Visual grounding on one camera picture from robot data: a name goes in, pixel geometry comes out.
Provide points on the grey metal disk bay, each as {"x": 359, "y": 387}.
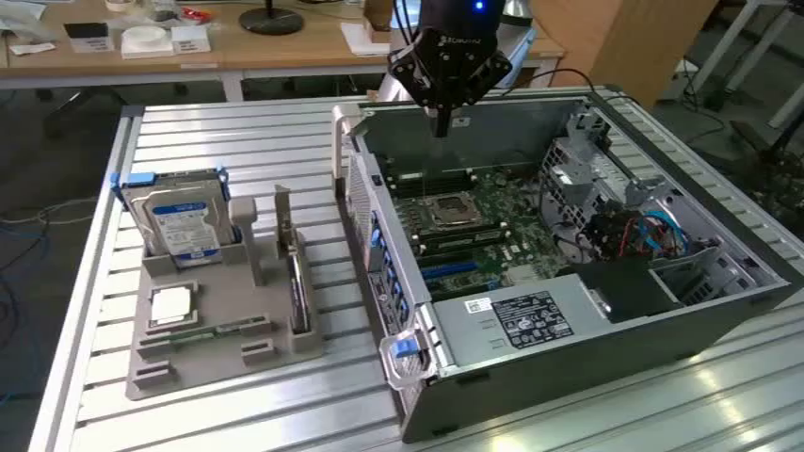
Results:
{"x": 723, "y": 278}

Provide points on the wooden desk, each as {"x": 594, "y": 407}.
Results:
{"x": 283, "y": 47}

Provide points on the clear plastic bags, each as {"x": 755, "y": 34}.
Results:
{"x": 26, "y": 19}

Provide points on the black green graphics card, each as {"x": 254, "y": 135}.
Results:
{"x": 298, "y": 282}

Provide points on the blue case release latch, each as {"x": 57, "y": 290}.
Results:
{"x": 403, "y": 350}

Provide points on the silver chipset heatsink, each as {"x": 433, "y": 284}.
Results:
{"x": 522, "y": 275}

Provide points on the blue expansion slot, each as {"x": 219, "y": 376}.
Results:
{"x": 450, "y": 269}

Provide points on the perforated metal drive cage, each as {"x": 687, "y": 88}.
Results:
{"x": 575, "y": 179}

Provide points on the silver CPU chip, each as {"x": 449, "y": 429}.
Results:
{"x": 171, "y": 306}

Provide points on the metal CPU socket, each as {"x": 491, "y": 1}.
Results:
{"x": 454, "y": 209}

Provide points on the grey power supply unit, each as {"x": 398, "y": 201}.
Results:
{"x": 465, "y": 329}

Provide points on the black labelled RAM stick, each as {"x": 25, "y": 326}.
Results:
{"x": 462, "y": 239}

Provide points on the white flat box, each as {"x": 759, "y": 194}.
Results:
{"x": 147, "y": 53}

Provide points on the bare green RAM stick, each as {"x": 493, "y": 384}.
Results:
{"x": 202, "y": 332}

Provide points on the open dark grey PC case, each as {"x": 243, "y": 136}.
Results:
{"x": 566, "y": 367}

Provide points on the black round lamp base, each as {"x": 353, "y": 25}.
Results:
{"x": 270, "y": 21}

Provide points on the grey plastic parts rack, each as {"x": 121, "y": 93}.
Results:
{"x": 251, "y": 301}

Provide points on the red packet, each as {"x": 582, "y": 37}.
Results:
{"x": 197, "y": 14}

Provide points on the white table frame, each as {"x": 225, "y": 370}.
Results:
{"x": 738, "y": 52}

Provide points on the beige tape roll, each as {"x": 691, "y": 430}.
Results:
{"x": 119, "y": 4}

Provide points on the white box with small print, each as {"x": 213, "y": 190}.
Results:
{"x": 191, "y": 37}

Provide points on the small black object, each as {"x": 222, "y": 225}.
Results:
{"x": 165, "y": 15}

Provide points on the green motherboard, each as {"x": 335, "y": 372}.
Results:
{"x": 503, "y": 221}

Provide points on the brown cardboard box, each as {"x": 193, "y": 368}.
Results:
{"x": 377, "y": 14}

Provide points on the white paper card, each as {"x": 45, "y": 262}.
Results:
{"x": 31, "y": 48}

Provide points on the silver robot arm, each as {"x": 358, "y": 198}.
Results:
{"x": 395, "y": 88}

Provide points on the hard disk with blue caddy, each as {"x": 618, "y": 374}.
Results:
{"x": 179, "y": 226}

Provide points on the black plastic air shroud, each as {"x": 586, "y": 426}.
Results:
{"x": 622, "y": 287}

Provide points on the white box with black label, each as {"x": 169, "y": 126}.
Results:
{"x": 89, "y": 42}

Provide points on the white paper stack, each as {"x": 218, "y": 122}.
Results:
{"x": 365, "y": 42}

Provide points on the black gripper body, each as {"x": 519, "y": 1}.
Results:
{"x": 459, "y": 28}

